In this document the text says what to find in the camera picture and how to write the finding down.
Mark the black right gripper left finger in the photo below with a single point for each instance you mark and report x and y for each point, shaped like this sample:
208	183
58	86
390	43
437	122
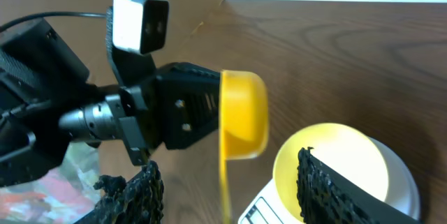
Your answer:
139	200

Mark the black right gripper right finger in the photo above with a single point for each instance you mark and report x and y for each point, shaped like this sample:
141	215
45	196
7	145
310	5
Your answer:
326	197

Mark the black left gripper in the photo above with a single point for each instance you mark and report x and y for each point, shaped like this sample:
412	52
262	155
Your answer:
182	97

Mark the yellow measuring scoop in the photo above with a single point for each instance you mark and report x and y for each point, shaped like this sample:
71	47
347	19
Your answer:
243	125

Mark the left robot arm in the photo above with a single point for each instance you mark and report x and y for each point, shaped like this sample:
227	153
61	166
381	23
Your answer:
33	143

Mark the yellow bowl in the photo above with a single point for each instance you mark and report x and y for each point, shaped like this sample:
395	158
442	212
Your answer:
343	148

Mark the white digital kitchen scale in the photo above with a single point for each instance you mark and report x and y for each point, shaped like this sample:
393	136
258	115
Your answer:
403	195

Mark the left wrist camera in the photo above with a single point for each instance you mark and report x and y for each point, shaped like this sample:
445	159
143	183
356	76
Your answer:
139	26

